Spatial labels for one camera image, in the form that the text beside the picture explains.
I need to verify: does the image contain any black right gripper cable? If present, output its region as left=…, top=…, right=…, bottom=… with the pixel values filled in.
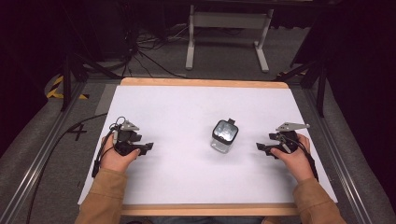
left=278, top=133, right=320, bottom=183

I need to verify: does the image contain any black tripod stand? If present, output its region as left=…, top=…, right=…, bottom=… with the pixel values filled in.
left=59, top=50, right=123, bottom=113
left=273, top=55, right=329, bottom=119

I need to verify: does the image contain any bundle of black floor cables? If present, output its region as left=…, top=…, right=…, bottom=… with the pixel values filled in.
left=120, top=21, right=190, bottom=79

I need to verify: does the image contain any person's left hand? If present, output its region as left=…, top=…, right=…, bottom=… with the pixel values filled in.
left=99, top=133, right=141, bottom=174

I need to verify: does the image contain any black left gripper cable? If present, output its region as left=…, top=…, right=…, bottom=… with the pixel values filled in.
left=25, top=112, right=127, bottom=224

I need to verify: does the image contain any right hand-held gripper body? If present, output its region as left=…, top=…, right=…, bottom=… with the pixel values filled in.
left=268, top=121, right=311, bottom=155

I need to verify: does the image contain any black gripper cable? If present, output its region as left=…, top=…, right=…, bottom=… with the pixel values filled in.
left=278, top=133, right=320, bottom=183
left=25, top=112, right=127, bottom=224

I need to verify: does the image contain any white metal stand frame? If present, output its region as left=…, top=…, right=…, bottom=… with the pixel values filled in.
left=185, top=4, right=276, bottom=75

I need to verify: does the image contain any yellow black hazard tape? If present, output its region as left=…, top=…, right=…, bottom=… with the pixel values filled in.
left=46, top=75, right=91, bottom=101

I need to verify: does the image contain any aluminium floor rail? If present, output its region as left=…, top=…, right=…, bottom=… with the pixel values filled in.
left=0, top=81, right=89, bottom=224
left=302, top=87, right=375, bottom=224

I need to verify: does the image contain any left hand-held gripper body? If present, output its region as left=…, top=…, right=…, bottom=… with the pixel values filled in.
left=109, top=119, right=144, bottom=157

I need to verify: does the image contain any person's right hand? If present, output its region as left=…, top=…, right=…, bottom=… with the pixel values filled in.
left=269, top=133, right=316, bottom=184

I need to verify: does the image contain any white table sheet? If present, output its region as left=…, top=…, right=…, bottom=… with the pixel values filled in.
left=77, top=85, right=339, bottom=206

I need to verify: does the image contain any clear jar with black lid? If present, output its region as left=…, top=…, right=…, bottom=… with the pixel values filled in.
left=210, top=118, right=240, bottom=154

